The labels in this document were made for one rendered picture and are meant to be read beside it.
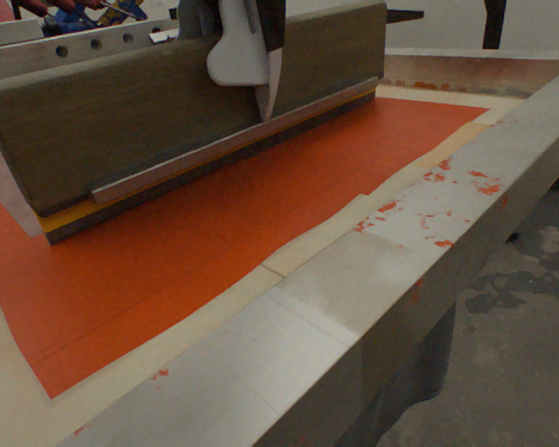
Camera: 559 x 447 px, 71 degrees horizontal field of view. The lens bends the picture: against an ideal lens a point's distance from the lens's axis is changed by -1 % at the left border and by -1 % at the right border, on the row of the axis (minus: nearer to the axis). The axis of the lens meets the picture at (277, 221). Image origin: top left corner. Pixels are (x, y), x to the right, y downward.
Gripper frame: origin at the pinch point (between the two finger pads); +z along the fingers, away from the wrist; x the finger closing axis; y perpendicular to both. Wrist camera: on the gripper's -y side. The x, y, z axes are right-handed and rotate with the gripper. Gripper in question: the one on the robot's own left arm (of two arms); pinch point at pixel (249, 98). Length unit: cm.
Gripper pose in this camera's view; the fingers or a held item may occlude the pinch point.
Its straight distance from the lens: 34.2
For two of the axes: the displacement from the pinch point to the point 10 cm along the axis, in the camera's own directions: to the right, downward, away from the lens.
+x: 7.0, 3.0, -6.5
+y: -7.0, 4.7, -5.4
